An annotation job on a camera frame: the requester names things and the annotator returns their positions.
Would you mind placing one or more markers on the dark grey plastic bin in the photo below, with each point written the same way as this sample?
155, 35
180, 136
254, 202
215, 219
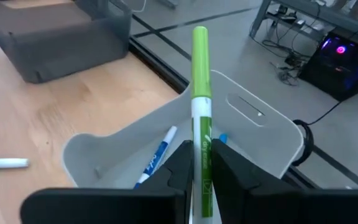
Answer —
57, 43

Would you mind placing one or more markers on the grey metal bench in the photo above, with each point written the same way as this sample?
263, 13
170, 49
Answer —
258, 18

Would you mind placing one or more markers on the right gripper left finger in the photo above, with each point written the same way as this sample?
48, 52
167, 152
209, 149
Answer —
104, 208

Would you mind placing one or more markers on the light green dry-erase marker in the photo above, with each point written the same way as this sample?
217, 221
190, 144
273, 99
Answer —
201, 62

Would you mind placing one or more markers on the black desktop computer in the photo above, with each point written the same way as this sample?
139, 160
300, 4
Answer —
337, 71

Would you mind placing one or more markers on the light grey plastic bin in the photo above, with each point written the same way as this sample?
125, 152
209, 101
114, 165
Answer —
253, 140

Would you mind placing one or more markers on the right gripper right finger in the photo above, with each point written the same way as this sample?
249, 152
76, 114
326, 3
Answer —
291, 208

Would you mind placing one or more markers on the blue dry-erase marker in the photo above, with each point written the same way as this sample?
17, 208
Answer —
158, 152
223, 137

